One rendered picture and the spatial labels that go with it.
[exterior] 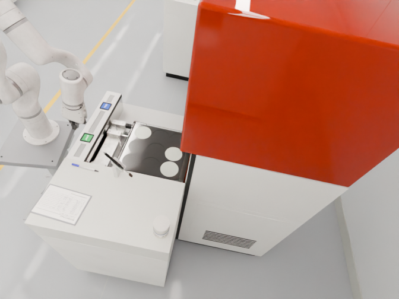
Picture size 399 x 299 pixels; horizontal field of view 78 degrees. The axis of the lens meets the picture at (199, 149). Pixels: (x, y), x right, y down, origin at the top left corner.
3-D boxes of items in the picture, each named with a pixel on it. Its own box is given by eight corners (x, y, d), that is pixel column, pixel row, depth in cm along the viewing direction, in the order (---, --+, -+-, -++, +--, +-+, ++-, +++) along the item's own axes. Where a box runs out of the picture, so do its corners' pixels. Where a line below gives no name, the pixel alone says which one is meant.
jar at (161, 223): (170, 225, 112) (171, 216, 105) (167, 240, 108) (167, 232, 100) (155, 221, 112) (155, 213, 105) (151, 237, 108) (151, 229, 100)
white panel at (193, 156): (207, 101, 188) (217, 54, 156) (187, 197, 137) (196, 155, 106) (203, 101, 187) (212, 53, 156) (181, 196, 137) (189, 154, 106)
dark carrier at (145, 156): (189, 134, 155) (189, 134, 155) (178, 181, 134) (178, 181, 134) (136, 123, 155) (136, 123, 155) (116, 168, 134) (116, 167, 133)
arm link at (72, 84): (70, 87, 108) (57, 99, 103) (67, 63, 98) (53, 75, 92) (88, 95, 109) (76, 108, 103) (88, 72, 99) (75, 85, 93)
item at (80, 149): (123, 109, 171) (121, 93, 160) (89, 175, 137) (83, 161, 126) (110, 106, 171) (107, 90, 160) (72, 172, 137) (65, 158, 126)
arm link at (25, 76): (9, 113, 127) (-17, 76, 107) (36, 92, 137) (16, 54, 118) (30, 121, 126) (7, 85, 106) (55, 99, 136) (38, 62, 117)
